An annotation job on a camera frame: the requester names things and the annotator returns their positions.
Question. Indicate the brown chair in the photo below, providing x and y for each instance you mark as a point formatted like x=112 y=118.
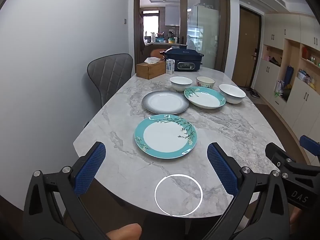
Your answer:
x=157 y=53

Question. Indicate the blue bag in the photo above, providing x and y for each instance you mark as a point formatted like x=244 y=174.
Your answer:
x=290 y=76

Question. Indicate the cream bowl pink flowers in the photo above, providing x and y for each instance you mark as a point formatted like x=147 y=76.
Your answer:
x=205 y=82

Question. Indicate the white bag green print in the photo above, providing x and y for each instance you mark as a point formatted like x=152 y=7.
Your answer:
x=279 y=90

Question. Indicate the grey rimmed white plate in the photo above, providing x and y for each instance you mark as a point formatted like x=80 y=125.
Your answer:
x=163 y=102

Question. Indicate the cream built-in cabinets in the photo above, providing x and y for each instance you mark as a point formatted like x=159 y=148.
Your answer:
x=275 y=32

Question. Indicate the pair of dark shoes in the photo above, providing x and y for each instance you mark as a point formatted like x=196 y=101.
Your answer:
x=253 y=92

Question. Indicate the teal floral deep plate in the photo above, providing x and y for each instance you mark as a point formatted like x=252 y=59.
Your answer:
x=203 y=99

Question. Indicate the wooden entrance door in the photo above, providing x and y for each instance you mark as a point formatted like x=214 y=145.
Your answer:
x=246 y=47

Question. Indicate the brown sliding glass door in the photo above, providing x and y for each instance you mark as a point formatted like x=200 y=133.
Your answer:
x=183 y=17

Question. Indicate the wooden tissue box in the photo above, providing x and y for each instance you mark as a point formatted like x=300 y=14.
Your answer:
x=150 y=71

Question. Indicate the small white drink carton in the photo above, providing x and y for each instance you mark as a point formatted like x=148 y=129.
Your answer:
x=170 y=67

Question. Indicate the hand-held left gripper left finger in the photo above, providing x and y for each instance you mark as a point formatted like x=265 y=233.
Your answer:
x=89 y=171

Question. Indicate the large white bowl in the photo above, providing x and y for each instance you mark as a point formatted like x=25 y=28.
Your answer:
x=232 y=95

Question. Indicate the white tissue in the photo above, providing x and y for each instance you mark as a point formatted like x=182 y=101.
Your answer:
x=152 y=60

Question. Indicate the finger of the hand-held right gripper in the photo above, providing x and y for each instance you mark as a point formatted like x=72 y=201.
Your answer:
x=277 y=153
x=311 y=146

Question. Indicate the dark blue electric cooker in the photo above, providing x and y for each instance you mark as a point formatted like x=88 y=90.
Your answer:
x=186 y=61

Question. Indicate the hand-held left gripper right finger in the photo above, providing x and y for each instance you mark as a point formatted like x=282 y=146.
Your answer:
x=222 y=173

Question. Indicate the grey quilted chair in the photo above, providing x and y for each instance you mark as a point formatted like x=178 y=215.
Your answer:
x=108 y=75

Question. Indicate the teal floral flat plate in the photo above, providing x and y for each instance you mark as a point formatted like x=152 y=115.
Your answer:
x=165 y=137

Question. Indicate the small white bowl dark rim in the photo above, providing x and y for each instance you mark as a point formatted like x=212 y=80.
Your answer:
x=180 y=83

